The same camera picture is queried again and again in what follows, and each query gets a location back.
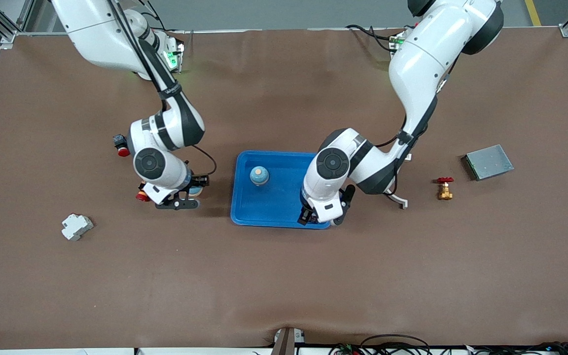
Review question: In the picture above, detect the blue plastic tray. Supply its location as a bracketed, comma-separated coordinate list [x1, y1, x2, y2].
[230, 150, 334, 230]

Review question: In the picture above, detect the white curved plastic clamp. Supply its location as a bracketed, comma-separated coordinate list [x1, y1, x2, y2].
[385, 154, 412, 210]

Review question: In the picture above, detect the red push button, black base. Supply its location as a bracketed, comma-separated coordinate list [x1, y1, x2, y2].
[112, 134, 131, 157]

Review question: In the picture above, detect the white circuit breaker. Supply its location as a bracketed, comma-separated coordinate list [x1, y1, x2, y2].
[61, 213, 94, 242]

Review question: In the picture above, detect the grey table edge clamp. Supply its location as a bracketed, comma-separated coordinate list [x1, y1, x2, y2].
[272, 327, 306, 355]

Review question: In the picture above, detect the perforated metal power supply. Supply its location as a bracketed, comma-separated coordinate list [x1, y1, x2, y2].
[463, 144, 515, 182]

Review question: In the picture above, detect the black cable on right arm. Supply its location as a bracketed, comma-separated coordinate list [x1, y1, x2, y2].
[106, 0, 217, 178]

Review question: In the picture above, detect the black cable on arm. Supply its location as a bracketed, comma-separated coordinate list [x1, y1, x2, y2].
[375, 49, 462, 198]
[106, 0, 217, 178]

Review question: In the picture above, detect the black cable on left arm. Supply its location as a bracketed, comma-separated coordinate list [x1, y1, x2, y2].
[375, 49, 462, 198]

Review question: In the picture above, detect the brass valve, red handle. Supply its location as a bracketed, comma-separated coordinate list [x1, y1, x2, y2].
[437, 177, 455, 201]

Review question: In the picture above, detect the tangled cable bundle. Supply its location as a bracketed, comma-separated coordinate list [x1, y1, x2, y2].
[331, 341, 568, 355]

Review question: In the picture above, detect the black looped cable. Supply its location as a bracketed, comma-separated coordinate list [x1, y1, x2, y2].
[360, 334, 432, 355]

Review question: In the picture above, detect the black cable at arm base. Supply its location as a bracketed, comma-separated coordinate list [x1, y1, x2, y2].
[346, 24, 395, 50]

